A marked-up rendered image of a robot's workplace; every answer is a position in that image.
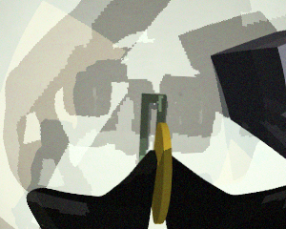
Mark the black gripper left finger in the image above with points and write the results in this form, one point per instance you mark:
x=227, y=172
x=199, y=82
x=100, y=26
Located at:
x=126, y=206

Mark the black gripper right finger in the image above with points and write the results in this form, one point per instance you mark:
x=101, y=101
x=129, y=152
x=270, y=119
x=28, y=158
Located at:
x=197, y=204

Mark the grey box walls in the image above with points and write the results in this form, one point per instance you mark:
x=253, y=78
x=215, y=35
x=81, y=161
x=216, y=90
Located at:
x=237, y=73

